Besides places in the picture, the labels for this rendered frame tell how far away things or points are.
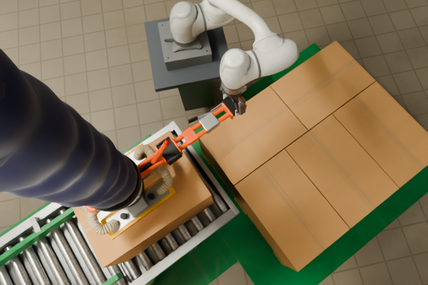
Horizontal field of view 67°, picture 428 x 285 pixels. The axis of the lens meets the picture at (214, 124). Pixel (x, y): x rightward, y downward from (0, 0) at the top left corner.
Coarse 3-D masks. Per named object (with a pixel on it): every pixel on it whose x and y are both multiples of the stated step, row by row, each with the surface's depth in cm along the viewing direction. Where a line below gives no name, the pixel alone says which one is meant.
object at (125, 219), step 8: (152, 184) 147; (144, 192) 146; (152, 192) 145; (168, 192) 145; (152, 200) 144; (160, 200) 144; (152, 208) 143; (112, 216) 142; (120, 216) 140; (128, 216) 142; (136, 216) 142; (144, 216) 143; (104, 224) 142; (120, 224) 141; (128, 224) 141; (112, 232) 141; (120, 232) 140
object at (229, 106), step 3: (228, 99) 145; (231, 99) 145; (225, 102) 144; (228, 102) 144; (231, 102) 144; (222, 105) 145; (225, 105) 144; (228, 105) 144; (231, 105) 144; (234, 105) 144; (246, 105) 144; (225, 108) 143; (228, 108) 143; (231, 108) 143; (234, 108) 143; (225, 111) 147; (228, 111) 143; (231, 111) 143; (234, 111) 143; (231, 114) 142; (234, 114) 147; (231, 117) 144
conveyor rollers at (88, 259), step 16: (192, 160) 204; (208, 208) 195; (224, 208) 194; (64, 224) 195; (192, 224) 194; (64, 240) 193; (80, 240) 191; (16, 256) 190; (32, 256) 189; (48, 256) 188; (64, 256) 188; (144, 256) 187; (160, 256) 186; (0, 272) 186; (16, 272) 186; (80, 272) 186; (96, 272) 185; (112, 272) 185
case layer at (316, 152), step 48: (336, 48) 227; (288, 96) 217; (336, 96) 216; (384, 96) 215; (240, 144) 207; (288, 144) 206; (336, 144) 205; (384, 144) 204; (240, 192) 197; (288, 192) 197; (336, 192) 196; (384, 192) 195; (288, 240) 188
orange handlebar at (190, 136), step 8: (216, 112) 144; (192, 128) 142; (184, 136) 141; (192, 136) 140; (200, 136) 141; (184, 144) 140; (144, 160) 138; (160, 160) 138; (152, 168) 137; (144, 176) 137; (88, 208) 132
